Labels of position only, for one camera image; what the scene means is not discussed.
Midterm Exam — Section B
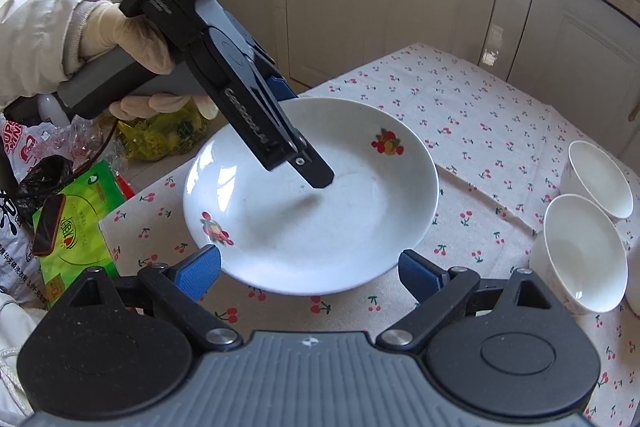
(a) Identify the white ceramic bowl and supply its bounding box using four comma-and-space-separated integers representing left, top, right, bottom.
624, 246, 640, 314
559, 140, 634, 221
529, 194, 629, 314

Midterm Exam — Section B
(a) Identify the person's left hand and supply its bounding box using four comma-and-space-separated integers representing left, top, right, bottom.
81, 1, 219, 121

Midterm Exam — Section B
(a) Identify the black plastic bag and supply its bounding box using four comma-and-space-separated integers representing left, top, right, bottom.
14, 154, 77, 208

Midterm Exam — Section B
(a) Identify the yellow-green plastic bag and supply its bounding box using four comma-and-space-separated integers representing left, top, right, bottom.
114, 99, 212, 163

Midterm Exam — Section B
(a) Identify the white plastic bottle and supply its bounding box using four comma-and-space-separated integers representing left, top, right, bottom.
37, 91, 72, 128

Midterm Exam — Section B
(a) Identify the cabinet door handle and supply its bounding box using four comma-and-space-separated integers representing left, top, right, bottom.
624, 78, 640, 121

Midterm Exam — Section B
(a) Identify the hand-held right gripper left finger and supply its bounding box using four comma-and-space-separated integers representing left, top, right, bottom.
67, 244, 240, 353

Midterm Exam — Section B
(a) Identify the white bag with red print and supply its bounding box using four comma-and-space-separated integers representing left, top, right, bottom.
0, 111, 53, 190

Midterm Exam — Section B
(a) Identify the cherry-print tablecloth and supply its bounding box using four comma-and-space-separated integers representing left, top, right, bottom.
97, 42, 640, 427

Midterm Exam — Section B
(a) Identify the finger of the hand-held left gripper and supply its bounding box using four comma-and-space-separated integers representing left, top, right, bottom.
244, 33, 300, 104
251, 73, 335, 189

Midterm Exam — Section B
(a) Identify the green printed package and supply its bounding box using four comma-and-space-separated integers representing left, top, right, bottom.
32, 159, 132, 309

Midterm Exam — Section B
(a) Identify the brown rectangular bar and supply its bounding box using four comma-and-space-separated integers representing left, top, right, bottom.
29, 194, 67, 257

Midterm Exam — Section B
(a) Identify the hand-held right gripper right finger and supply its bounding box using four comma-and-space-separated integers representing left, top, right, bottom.
377, 249, 551, 353

